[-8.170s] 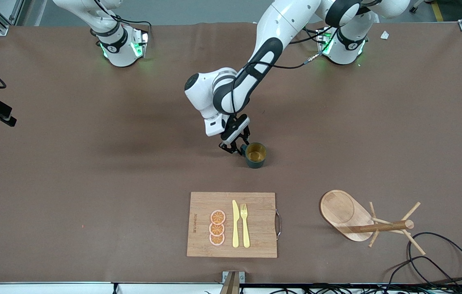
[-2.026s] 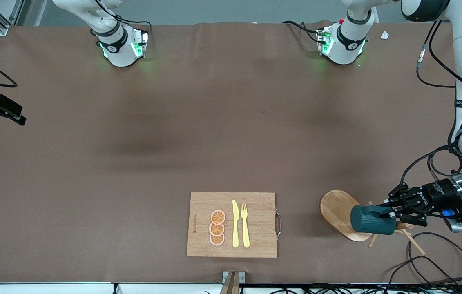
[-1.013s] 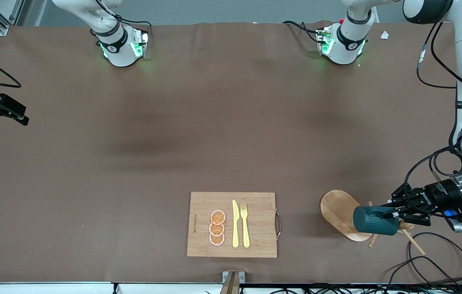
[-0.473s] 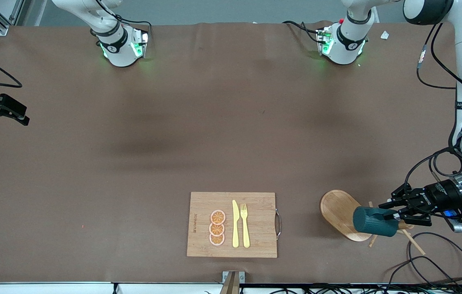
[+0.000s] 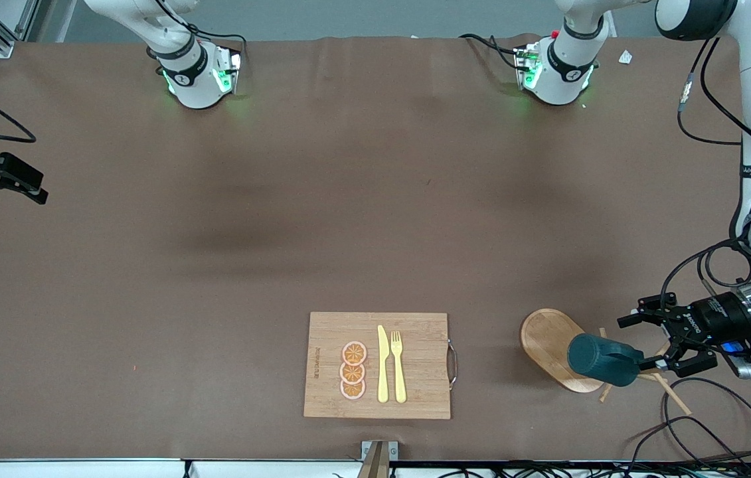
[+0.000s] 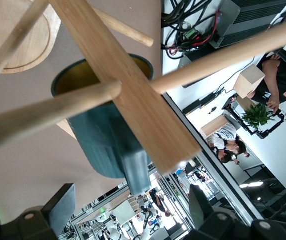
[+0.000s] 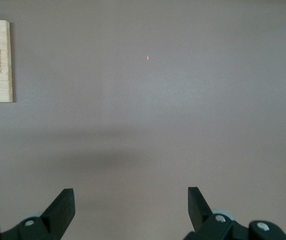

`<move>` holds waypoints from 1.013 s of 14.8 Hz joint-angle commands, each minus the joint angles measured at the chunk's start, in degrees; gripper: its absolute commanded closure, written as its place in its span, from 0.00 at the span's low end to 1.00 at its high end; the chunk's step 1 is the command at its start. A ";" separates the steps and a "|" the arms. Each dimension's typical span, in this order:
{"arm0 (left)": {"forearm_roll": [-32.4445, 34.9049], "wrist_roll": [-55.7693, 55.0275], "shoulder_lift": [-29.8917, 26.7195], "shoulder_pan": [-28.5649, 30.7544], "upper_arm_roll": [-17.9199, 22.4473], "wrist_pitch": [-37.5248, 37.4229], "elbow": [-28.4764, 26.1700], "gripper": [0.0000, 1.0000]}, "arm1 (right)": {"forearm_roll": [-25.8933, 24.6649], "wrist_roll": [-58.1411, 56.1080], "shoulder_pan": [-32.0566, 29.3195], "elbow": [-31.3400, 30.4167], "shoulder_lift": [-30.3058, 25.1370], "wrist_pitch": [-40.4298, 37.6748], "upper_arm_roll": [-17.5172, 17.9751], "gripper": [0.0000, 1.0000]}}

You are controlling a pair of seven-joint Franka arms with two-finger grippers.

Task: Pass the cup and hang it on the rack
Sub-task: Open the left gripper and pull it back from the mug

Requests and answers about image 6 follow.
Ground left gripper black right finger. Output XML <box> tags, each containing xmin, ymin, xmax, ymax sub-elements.
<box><xmin>184</xmin><ymin>184</ymin><xmax>286</xmax><ymax>240</ymax></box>

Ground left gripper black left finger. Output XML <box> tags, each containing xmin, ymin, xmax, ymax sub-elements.
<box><xmin>0</xmin><ymin>183</ymin><xmax>77</xmax><ymax>240</ymax></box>

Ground dark green cup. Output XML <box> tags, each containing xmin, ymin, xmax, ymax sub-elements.
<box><xmin>50</xmin><ymin>53</ymin><xmax>155</xmax><ymax>196</ymax></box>

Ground wooden mug rack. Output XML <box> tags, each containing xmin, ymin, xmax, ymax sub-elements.
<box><xmin>0</xmin><ymin>0</ymin><xmax>286</xmax><ymax>176</ymax></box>

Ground distant person dark clothes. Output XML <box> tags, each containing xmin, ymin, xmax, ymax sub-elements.
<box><xmin>150</xmin><ymin>189</ymin><xmax>173</xmax><ymax>219</ymax></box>

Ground distant white robot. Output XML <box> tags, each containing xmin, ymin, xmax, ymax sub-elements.
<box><xmin>102</xmin><ymin>207</ymin><xmax>156</xmax><ymax>240</ymax></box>

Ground person in striped shirt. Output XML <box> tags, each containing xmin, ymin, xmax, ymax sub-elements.
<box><xmin>207</xmin><ymin>122</ymin><xmax>248</xmax><ymax>165</ymax></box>

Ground low wooden box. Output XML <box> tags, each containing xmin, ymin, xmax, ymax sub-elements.
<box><xmin>199</xmin><ymin>116</ymin><xmax>231</xmax><ymax>140</ymax></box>

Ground green potted plant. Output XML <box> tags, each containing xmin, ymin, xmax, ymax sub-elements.
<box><xmin>241</xmin><ymin>103</ymin><xmax>277</xmax><ymax>131</ymax></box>

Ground tall wooden box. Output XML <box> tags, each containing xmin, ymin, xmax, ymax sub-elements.
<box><xmin>232</xmin><ymin>64</ymin><xmax>266</xmax><ymax>99</ymax></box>

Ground black ribbed controller box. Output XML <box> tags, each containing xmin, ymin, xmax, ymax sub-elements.
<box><xmin>209</xmin><ymin>0</ymin><xmax>286</xmax><ymax>50</ymax></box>

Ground aluminium table edge rail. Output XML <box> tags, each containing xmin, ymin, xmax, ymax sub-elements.
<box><xmin>162</xmin><ymin>92</ymin><xmax>261</xmax><ymax>226</ymax></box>

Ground black metal frame cart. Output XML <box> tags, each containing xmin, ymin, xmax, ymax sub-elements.
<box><xmin>221</xmin><ymin>94</ymin><xmax>286</xmax><ymax>140</ymax></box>

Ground tangled black red cables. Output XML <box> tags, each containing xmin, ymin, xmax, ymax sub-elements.
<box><xmin>160</xmin><ymin>0</ymin><xmax>225</xmax><ymax>60</ymax></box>

